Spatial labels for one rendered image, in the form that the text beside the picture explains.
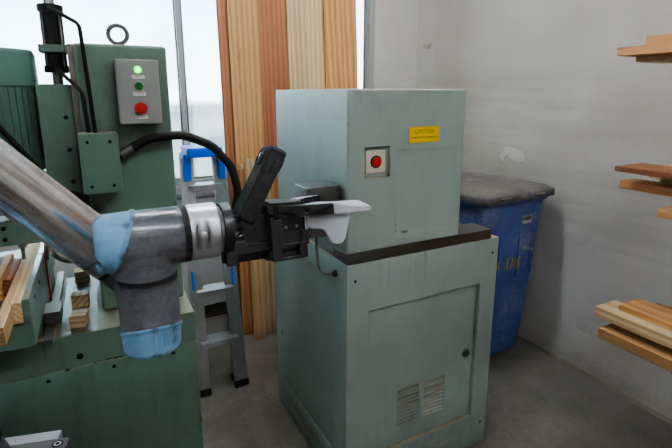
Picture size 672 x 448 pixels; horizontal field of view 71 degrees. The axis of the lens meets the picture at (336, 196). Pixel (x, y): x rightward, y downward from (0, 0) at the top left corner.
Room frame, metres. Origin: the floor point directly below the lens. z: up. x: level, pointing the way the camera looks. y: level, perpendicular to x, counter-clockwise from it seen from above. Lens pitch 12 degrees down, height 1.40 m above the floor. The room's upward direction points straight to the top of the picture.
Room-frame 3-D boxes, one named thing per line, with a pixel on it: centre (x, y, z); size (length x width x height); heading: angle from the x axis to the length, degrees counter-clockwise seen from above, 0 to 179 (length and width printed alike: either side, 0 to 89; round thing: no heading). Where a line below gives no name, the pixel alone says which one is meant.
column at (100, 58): (1.37, 0.60, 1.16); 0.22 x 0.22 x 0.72; 27
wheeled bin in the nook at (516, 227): (2.42, -0.72, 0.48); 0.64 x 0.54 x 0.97; 30
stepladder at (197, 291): (2.12, 0.60, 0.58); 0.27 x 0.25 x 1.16; 27
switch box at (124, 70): (1.25, 0.51, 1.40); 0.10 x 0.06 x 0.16; 117
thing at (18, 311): (1.22, 0.83, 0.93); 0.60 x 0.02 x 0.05; 27
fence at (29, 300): (1.23, 0.82, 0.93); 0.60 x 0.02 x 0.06; 27
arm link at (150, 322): (0.59, 0.25, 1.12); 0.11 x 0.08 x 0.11; 27
